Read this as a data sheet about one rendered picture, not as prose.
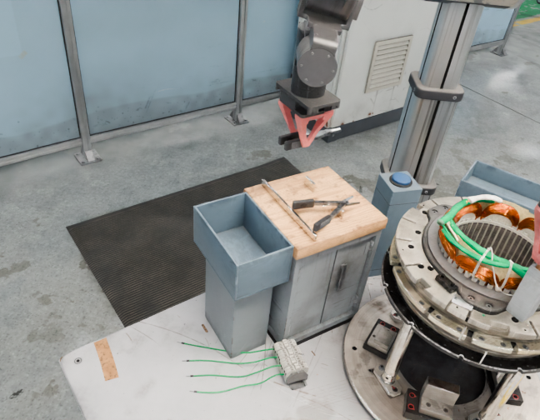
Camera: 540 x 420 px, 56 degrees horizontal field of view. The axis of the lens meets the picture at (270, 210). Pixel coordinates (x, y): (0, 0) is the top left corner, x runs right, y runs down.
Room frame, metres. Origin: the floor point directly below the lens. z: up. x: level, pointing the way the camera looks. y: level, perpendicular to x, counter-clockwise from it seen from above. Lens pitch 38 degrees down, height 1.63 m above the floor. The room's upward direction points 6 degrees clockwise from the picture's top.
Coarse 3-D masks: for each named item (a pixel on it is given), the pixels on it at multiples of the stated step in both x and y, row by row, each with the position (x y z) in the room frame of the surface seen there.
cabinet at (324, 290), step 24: (360, 240) 0.71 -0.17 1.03; (312, 264) 0.66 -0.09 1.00; (336, 264) 0.69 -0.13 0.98; (360, 264) 0.73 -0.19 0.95; (288, 288) 0.63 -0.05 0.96; (312, 288) 0.66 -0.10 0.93; (336, 288) 0.70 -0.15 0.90; (360, 288) 0.73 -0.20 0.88; (288, 312) 0.63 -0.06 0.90; (312, 312) 0.67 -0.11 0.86; (336, 312) 0.71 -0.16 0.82; (288, 336) 0.64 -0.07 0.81; (312, 336) 0.67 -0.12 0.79
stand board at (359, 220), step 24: (264, 192) 0.77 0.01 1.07; (288, 192) 0.78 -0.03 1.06; (312, 192) 0.79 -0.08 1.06; (336, 192) 0.80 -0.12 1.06; (288, 216) 0.71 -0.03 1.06; (312, 216) 0.72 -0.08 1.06; (336, 216) 0.72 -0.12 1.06; (360, 216) 0.73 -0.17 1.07; (384, 216) 0.74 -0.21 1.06; (336, 240) 0.67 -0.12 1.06
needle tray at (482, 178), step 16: (464, 176) 0.91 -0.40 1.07; (480, 176) 0.97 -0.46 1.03; (496, 176) 0.95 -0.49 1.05; (512, 176) 0.94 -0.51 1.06; (464, 192) 0.88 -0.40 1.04; (480, 192) 0.87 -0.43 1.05; (496, 192) 0.92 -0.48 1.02; (512, 192) 0.93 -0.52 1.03; (528, 192) 0.92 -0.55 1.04; (528, 208) 0.82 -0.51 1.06
